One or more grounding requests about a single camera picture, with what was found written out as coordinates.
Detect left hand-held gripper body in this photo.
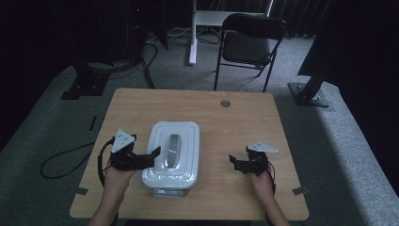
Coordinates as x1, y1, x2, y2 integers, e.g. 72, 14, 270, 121
110, 128, 144, 172

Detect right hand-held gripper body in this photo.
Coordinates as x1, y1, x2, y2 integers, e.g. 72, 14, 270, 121
246, 140, 279, 177

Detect white box lid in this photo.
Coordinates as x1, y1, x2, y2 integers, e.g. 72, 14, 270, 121
141, 121, 200, 190

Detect brown transparent storage box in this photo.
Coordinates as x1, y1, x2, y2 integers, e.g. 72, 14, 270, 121
152, 186, 186, 199

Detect person's right hand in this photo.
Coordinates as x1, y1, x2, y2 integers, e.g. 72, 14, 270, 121
248, 170, 276, 200

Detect person's left hand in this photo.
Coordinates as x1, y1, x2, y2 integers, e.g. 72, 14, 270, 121
103, 159, 138, 197

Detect black stand base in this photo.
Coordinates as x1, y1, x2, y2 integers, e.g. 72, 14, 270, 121
60, 62, 111, 101
287, 62, 331, 108

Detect black folding chair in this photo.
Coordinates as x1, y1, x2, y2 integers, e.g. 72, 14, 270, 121
214, 12, 287, 93

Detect black curtain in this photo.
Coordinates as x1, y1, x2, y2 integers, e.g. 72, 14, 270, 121
297, 0, 399, 196

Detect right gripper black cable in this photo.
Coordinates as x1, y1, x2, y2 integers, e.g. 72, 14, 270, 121
264, 159, 278, 194

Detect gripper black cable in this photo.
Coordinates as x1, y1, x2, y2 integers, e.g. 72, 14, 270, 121
97, 137, 117, 186
264, 159, 278, 194

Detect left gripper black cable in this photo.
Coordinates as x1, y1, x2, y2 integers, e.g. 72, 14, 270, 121
97, 137, 117, 186

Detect black floor cable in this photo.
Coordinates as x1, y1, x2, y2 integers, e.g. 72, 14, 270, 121
40, 141, 96, 180

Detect black background cables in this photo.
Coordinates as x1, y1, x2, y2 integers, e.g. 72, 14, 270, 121
137, 40, 159, 89

